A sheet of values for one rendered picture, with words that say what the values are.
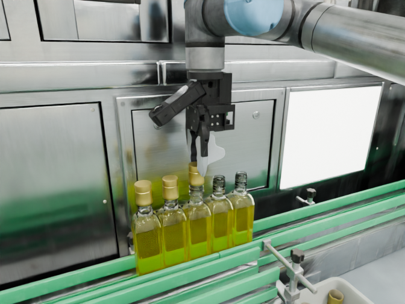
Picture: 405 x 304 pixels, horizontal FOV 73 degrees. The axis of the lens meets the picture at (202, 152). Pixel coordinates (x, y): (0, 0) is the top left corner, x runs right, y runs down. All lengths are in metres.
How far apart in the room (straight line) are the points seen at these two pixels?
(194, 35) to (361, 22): 0.26
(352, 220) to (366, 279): 0.20
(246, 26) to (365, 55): 0.16
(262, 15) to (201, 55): 0.14
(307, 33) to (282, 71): 0.34
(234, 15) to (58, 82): 0.38
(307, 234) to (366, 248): 0.28
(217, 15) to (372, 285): 0.89
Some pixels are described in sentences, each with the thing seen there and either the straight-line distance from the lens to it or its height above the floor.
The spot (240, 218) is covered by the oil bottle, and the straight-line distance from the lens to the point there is 0.68.
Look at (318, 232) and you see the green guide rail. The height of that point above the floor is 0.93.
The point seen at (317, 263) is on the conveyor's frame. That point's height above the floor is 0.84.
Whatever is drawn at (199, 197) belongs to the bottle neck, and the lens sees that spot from 0.61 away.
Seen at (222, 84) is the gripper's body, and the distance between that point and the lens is 0.56.
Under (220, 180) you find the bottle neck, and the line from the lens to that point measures 0.62.
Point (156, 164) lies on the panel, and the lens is 0.70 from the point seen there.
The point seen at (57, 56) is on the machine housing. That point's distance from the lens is 0.66.
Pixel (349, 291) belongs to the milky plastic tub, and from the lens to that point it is 0.88.
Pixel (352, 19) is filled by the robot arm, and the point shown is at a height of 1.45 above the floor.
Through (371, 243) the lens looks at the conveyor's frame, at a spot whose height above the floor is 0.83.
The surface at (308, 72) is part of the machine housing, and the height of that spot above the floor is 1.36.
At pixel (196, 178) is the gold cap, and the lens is 0.59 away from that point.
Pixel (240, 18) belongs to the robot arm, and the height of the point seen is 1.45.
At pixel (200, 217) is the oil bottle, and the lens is 0.62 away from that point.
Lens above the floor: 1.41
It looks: 19 degrees down
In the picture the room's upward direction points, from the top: straight up
